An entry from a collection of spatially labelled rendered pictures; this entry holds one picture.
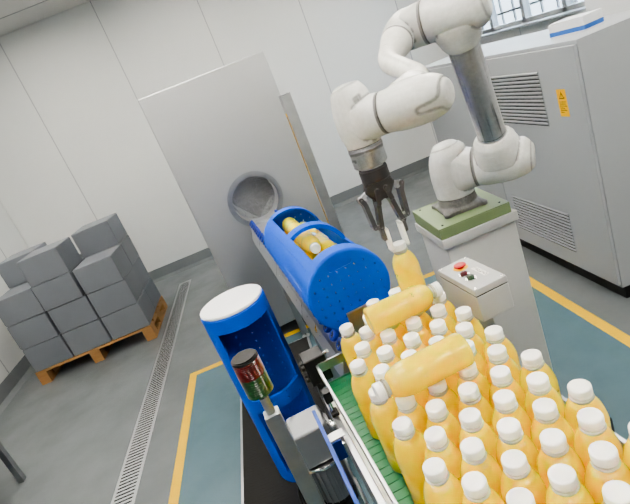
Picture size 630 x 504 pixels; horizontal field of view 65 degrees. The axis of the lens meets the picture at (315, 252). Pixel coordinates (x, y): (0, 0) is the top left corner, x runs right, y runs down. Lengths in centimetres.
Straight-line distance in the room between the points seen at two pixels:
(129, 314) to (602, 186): 408
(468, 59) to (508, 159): 42
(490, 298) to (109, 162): 600
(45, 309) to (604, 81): 474
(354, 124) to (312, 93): 555
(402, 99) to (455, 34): 54
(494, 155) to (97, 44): 565
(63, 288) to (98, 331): 53
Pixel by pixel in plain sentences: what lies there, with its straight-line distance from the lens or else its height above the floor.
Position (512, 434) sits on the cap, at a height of 110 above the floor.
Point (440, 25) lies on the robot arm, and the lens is 168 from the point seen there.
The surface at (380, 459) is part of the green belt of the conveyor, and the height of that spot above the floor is 90.
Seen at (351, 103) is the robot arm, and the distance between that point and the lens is 123.
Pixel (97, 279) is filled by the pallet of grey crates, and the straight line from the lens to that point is 510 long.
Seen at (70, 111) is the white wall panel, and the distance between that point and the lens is 700.
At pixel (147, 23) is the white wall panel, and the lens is 684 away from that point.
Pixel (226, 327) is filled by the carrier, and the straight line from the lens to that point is 203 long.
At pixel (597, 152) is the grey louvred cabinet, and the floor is 88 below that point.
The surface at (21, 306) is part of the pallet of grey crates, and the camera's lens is 541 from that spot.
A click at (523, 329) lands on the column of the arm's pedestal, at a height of 48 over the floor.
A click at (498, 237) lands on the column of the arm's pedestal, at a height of 92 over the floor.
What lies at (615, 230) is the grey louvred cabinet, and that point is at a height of 43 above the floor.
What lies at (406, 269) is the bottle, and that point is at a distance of 137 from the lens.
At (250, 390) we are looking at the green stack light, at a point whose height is 119.
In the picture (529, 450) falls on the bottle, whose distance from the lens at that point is 97.
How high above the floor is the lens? 176
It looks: 19 degrees down
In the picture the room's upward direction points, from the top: 22 degrees counter-clockwise
